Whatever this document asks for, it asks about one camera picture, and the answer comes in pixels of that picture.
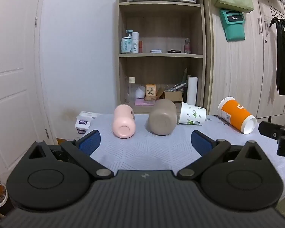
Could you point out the orange paper cup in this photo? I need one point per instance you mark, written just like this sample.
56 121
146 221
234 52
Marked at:
235 114

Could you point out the taupe cup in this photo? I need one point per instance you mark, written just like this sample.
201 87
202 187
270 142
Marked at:
162 117

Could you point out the pink notebook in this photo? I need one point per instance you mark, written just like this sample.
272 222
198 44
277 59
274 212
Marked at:
143 102

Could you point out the black ribbon bow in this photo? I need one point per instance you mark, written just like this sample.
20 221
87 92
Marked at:
282 52

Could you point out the pink glass bottle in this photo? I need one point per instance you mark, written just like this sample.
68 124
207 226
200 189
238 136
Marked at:
187 47

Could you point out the wooden shelf unit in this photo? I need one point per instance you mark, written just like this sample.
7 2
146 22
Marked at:
160 23

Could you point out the clear bottle cream cap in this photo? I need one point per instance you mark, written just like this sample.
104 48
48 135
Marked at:
131 90

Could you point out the cardboard box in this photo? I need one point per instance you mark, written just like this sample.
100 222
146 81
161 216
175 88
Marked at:
173 97

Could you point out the teal pouch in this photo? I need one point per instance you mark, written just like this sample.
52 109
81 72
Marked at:
234 28

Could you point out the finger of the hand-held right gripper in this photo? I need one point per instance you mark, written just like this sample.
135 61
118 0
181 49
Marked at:
272 128

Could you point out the pink cup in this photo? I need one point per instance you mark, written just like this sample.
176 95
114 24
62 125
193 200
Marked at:
123 118

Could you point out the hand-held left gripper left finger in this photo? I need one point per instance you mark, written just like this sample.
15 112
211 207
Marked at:
89 143

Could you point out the white door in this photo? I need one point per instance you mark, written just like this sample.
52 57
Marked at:
11 76

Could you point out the wooden box floral print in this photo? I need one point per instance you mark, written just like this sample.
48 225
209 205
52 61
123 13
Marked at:
150 92

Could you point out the white floral paper cup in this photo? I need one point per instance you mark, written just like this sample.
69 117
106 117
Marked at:
192 115

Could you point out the wooden wardrobe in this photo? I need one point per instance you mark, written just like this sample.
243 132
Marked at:
235 76

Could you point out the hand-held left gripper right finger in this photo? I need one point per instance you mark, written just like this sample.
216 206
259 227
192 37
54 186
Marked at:
200 143

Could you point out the light blue quilted mat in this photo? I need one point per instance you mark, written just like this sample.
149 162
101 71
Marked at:
142 148

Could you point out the small red bottle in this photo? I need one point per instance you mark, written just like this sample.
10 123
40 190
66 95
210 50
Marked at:
140 47

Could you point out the white compact case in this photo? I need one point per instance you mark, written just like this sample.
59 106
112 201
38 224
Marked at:
156 51

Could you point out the white paper towel roll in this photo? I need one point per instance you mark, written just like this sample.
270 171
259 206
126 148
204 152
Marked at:
192 91

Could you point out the yellow box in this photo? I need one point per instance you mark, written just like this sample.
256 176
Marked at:
65 141

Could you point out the white plastic cup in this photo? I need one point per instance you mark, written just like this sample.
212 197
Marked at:
140 92

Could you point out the white tube bottle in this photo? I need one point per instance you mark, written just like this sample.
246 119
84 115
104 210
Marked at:
135 44

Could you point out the white tissue packet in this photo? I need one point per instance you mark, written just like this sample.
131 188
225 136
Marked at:
89 114
82 125

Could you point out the black flat case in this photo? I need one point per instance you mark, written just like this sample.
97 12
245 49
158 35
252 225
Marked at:
174 51

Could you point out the teal white pump bottle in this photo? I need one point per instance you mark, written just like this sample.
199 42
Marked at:
126 45

